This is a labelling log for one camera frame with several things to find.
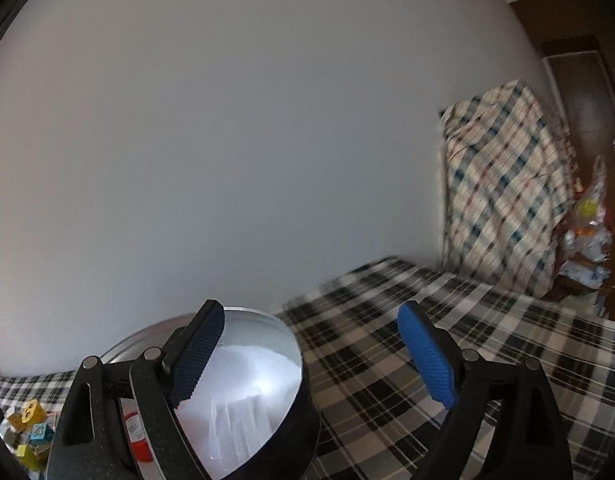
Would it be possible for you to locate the yellow face toy block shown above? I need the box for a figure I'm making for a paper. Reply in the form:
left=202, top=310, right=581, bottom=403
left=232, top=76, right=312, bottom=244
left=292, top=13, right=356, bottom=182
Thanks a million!
left=4, top=399, right=47, bottom=434

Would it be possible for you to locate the blue numbered toy block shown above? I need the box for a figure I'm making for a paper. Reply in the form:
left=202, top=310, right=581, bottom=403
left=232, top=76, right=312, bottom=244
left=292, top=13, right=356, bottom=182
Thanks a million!
left=28, top=422, right=54, bottom=445

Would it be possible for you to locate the red white round item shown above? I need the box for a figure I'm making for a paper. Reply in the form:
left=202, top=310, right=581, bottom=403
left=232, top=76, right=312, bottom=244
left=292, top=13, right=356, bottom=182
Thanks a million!
left=124, top=411, right=153, bottom=463

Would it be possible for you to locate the yellow green toy block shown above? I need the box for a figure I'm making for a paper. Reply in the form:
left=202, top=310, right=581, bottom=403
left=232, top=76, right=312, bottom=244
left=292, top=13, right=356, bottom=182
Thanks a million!
left=14, top=444, right=51, bottom=472

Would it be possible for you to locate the black white plaid tablecloth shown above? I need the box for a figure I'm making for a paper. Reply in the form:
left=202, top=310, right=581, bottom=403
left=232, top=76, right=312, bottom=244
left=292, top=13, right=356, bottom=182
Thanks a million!
left=0, top=258, right=615, bottom=479

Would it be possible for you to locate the round cookie tin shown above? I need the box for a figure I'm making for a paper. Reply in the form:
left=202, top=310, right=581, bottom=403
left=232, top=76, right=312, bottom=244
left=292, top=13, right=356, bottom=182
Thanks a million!
left=100, top=304, right=322, bottom=480

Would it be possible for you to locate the clear plastic bag of items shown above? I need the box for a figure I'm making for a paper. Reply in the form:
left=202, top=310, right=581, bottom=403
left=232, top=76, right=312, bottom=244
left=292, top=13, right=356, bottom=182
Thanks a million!
left=558, top=155, right=612, bottom=292

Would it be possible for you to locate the colourful plaid draped cloth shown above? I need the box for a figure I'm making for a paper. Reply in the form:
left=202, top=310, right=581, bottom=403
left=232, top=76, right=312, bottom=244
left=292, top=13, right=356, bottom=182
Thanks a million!
left=440, top=79, right=575, bottom=298

